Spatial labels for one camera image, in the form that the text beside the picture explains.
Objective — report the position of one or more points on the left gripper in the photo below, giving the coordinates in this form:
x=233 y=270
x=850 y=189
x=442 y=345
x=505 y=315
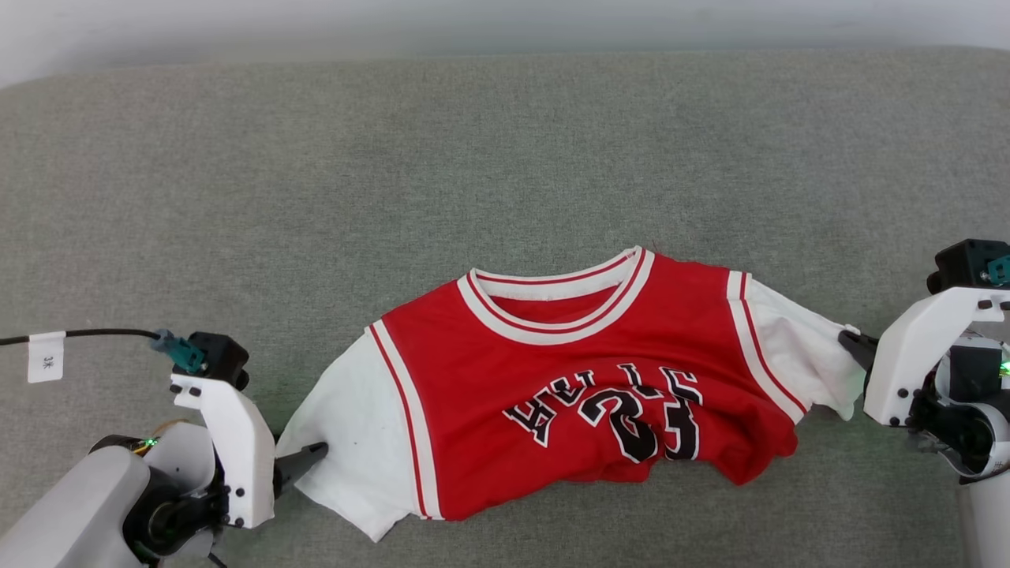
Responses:
x=170 y=513

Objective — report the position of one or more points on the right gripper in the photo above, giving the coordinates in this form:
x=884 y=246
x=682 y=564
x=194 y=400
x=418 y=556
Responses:
x=970 y=430

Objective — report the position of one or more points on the red and white basketball jersey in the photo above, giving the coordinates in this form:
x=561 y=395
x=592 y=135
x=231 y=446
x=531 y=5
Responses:
x=584 y=394

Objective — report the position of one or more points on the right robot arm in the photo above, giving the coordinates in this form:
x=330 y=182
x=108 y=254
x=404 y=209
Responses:
x=986 y=528

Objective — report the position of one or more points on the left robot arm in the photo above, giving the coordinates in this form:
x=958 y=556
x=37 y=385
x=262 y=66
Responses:
x=63 y=521

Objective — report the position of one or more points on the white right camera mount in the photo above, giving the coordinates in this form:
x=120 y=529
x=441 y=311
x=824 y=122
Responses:
x=907 y=355

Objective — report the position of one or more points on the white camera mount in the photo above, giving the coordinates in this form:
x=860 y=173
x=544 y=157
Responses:
x=241 y=450
x=907 y=355

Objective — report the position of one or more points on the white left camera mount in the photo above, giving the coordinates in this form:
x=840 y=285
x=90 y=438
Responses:
x=241 y=450

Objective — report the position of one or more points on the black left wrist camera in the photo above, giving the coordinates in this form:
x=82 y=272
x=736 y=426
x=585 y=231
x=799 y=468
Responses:
x=221 y=359

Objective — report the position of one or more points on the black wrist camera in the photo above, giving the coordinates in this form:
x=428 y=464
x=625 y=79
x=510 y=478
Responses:
x=963 y=264
x=221 y=359

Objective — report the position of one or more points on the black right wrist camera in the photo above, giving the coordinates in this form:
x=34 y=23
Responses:
x=963 y=264

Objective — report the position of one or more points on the teal right camera connector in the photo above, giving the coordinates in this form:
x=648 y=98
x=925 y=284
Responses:
x=1000 y=270

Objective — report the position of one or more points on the teal camera connector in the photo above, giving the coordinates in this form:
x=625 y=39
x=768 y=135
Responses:
x=180 y=352
x=1000 y=270

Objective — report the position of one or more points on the teal left camera connector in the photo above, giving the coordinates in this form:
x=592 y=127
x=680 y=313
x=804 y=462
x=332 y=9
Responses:
x=180 y=352

